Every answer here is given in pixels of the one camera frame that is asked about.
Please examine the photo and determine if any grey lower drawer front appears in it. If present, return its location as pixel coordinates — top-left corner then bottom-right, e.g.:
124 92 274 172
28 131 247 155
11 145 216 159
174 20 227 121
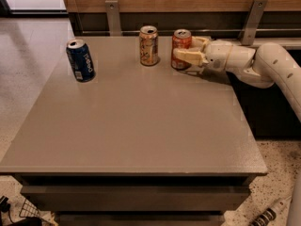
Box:
55 214 224 226

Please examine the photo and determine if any grey upper drawer front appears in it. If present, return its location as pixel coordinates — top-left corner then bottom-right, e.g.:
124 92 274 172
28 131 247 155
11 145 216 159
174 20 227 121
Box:
22 186 250 212

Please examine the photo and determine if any red coke can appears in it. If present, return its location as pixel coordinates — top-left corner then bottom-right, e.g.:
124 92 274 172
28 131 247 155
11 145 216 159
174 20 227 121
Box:
171 29 192 71

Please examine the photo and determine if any right metal bracket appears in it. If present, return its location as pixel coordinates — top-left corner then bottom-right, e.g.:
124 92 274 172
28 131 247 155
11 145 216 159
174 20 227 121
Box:
239 0 268 46

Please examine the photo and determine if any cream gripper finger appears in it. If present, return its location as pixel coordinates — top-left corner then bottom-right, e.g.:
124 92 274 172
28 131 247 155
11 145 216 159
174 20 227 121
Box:
172 48 208 68
191 37 210 47

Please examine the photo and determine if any metal bracket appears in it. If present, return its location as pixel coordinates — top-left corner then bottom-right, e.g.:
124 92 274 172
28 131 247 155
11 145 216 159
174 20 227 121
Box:
239 0 268 46
105 0 122 37

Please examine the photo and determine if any orange soda can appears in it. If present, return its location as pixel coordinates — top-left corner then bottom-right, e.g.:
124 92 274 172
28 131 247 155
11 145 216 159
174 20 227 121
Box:
139 25 159 66

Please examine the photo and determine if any left metal bracket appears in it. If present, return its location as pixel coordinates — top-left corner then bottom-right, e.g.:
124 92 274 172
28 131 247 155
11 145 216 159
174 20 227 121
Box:
105 0 122 37

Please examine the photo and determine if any black wire basket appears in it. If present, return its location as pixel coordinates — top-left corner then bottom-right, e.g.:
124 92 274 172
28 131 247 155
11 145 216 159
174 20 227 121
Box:
0 195 43 226

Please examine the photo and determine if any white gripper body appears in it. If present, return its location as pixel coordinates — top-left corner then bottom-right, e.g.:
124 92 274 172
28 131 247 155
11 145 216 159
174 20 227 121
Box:
203 40 255 73

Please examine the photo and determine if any blue pepsi can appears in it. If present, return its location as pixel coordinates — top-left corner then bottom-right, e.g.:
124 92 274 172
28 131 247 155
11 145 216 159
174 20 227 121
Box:
66 39 96 82

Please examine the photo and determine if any white power strip with cable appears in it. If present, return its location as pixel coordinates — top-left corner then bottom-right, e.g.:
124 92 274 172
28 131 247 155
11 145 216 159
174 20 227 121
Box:
248 196 292 226

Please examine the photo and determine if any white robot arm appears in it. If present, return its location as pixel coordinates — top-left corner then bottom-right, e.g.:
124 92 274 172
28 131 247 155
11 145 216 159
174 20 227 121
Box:
172 37 301 226

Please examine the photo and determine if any grey drawer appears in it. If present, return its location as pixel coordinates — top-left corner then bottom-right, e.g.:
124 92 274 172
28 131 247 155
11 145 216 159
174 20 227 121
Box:
55 214 224 226
22 186 250 212

